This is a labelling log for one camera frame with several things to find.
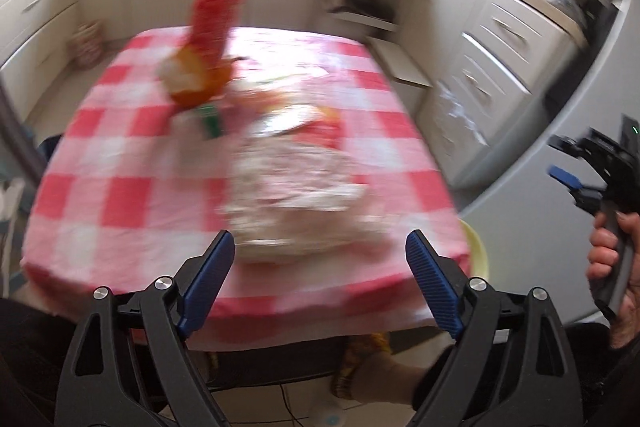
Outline white plastic bag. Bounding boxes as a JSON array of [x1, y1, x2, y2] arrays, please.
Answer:
[[224, 138, 390, 263]]

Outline clear plastic bottle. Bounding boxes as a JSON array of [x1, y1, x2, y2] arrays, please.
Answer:
[[170, 101, 323, 140]]

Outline orange peel piece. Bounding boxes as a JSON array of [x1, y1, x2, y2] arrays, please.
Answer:
[[156, 44, 236, 109]]

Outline red paper snack bag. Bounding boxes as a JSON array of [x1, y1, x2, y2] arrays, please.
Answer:
[[189, 0, 244, 67]]

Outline red yellow snack wrapper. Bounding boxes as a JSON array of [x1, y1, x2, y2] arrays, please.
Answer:
[[292, 106, 344, 150]]

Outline right hand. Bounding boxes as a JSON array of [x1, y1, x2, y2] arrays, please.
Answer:
[[584, 210, 640, 350]]

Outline red checkered tablecloth table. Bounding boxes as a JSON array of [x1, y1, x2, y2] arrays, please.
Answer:
[[22, 27, 470, 351]]

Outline white step stool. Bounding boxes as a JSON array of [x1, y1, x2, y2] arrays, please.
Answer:
[[368, 37, 432, 117]]

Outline floral waste basket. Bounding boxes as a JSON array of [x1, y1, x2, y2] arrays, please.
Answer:
[[67, 20, 104, 69]]

